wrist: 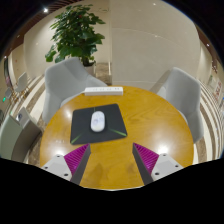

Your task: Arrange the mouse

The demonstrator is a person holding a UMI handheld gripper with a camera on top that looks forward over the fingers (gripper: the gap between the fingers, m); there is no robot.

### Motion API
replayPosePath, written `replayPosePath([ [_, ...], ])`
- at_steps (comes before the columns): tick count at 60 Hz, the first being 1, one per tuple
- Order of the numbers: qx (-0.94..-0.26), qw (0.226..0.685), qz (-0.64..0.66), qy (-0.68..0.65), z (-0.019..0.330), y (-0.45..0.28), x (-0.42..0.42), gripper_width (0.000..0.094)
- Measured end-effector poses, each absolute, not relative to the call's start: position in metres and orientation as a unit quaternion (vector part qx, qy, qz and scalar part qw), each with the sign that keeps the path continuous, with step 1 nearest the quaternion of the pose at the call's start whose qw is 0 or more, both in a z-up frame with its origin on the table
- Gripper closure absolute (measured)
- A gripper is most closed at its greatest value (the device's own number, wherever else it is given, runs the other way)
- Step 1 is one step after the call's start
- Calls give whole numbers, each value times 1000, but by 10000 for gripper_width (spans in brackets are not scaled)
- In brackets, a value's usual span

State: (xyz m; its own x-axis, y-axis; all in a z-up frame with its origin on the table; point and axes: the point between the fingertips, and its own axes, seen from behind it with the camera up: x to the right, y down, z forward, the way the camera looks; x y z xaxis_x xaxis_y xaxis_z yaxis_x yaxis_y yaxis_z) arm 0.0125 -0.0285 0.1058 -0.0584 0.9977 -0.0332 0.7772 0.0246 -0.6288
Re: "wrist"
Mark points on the white cartoon-print computer mouse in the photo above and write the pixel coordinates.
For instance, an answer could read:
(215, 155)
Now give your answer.
(97, 121)

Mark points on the light grey shell chair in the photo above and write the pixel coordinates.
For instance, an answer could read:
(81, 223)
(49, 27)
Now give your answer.
(183, 96)
(65, 83)

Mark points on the black mouse pad green lines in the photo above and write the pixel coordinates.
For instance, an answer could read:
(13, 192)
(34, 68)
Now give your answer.
(81, 128)

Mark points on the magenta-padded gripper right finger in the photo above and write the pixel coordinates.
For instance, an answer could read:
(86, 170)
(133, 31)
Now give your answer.
(160, 165)

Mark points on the large green leafy plant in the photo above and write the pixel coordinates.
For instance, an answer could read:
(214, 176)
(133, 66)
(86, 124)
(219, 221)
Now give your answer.
(75, 33)

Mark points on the white plant pot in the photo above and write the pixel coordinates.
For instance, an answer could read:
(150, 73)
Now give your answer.
(89, 69)

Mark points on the white power strip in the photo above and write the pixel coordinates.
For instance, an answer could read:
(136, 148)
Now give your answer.
(103, 91)

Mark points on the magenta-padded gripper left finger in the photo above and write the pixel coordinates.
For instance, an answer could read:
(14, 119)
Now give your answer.
(63, 165)

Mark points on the group of far chairs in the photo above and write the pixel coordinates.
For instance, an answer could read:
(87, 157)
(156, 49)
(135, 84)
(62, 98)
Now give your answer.
(20, 83)

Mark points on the grey-green chair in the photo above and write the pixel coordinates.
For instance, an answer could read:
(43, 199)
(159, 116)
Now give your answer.
(15, 136)

